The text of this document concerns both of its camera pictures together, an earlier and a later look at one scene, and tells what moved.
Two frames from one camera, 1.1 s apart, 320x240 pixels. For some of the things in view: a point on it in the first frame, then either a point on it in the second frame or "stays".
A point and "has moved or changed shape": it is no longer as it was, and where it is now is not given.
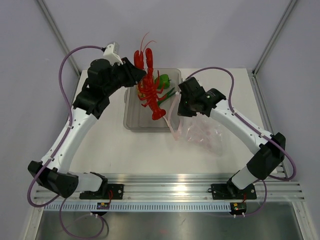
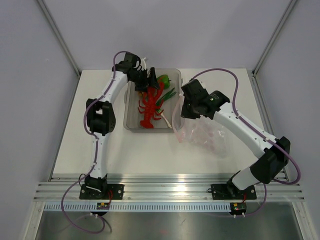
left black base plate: x=114 y=191 stays
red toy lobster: x=150 y=90 has moved or changed shape
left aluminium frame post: x=57 y=32 stays
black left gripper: x=133 y=77 -> x=147 y=82
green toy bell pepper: x=163 y=78 stays
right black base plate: x=229 y=191 stays
